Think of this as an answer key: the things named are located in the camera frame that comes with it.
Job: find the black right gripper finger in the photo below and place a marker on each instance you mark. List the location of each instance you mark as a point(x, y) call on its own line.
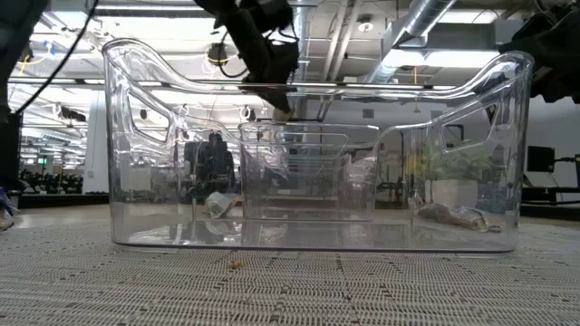
point(557, 86)
point(544, 41)

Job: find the black workbench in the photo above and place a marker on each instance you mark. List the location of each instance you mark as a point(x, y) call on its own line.
point(550, 194)

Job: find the blue white granola bar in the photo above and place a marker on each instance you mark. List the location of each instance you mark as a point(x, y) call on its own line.
point(453, 216)

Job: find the round ceiling sensor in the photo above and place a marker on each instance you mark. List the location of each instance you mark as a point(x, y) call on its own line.
point(364, 25)

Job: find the black hanging ceiling device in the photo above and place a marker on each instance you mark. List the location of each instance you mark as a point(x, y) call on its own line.
point(217, 53)

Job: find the slanted silver air duct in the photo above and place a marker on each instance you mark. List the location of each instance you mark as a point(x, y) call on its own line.
point(421, 18)

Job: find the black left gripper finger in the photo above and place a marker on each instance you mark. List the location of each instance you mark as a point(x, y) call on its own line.
point(277, 106)

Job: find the narrow clear plastic bin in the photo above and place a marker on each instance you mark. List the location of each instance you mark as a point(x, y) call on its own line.
point(308, 181)

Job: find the grey woven mat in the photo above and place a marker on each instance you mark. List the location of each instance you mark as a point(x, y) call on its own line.
point(290, 294)

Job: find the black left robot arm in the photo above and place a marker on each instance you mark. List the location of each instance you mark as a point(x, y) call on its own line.
point(235, 31)

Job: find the small brown crumb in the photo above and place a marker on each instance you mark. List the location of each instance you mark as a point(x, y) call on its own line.
point(234, 264)

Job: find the small green potted plant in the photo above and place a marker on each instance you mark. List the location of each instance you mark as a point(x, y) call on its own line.
point(453, 192)

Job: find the black monitor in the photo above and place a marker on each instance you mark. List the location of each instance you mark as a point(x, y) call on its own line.
point(540, 158)

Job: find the vertical silver air duct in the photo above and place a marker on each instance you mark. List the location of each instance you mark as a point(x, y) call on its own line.
point(304, 27)

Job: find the black partition panel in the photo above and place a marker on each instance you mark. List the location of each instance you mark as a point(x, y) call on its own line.
point(10, 154)

